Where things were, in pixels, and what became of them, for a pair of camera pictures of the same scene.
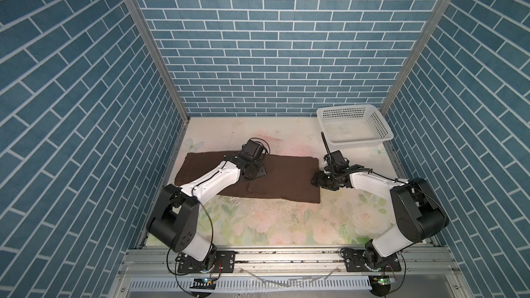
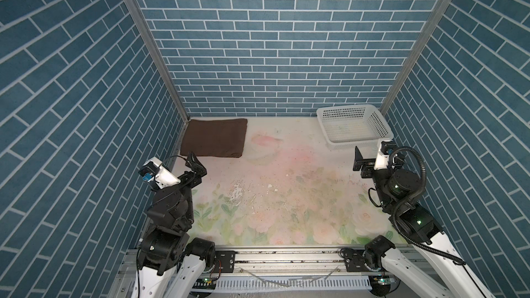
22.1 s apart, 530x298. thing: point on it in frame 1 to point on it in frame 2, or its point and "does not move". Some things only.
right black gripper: (317, 180) to (359, 161)
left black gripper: (262, 170) to (199, 171)
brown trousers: (288, 178) to (214, 137)
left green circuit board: (204, 283) does not move
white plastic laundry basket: (353, 126) does not move
